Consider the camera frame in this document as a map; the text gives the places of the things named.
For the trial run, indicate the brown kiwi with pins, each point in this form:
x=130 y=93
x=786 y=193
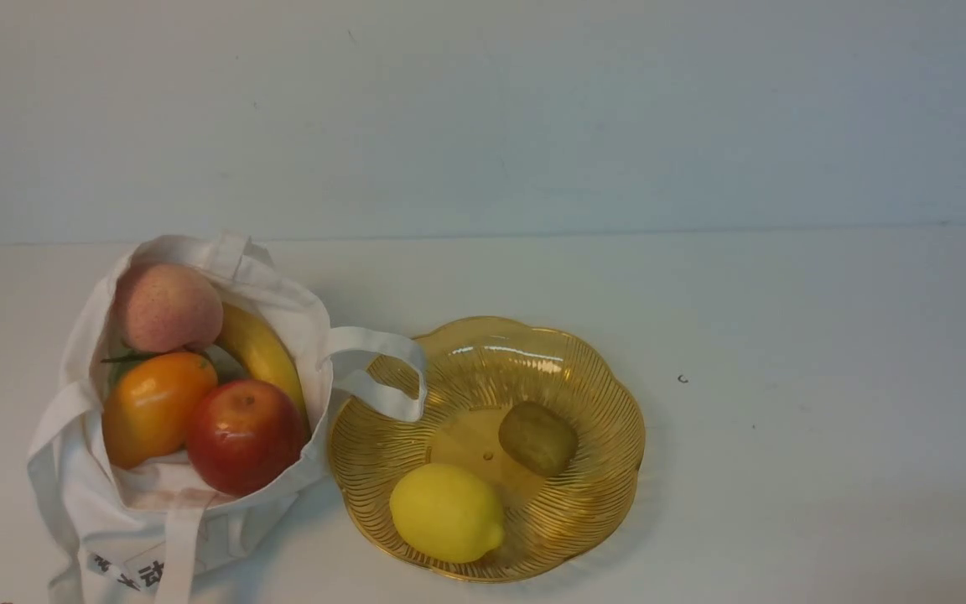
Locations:
x=538 y=438

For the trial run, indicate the pink peach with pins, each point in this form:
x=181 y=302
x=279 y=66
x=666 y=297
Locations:
x=162 y=307

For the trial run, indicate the yellow lemon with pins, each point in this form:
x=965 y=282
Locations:
x=448 y=513

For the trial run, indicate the white cloth tote bag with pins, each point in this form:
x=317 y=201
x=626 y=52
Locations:
x=155 y=528

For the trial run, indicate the amber glass fruit plate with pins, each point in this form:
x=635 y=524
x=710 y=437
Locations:
x=477 y=370

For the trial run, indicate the yellow banana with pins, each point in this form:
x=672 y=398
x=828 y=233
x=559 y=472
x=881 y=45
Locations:
x=254 y=344

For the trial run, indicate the orange mango fruit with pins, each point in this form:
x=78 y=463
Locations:
x=149 y=410

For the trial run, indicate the red apple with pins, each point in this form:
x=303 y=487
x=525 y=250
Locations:
x=244 y=435

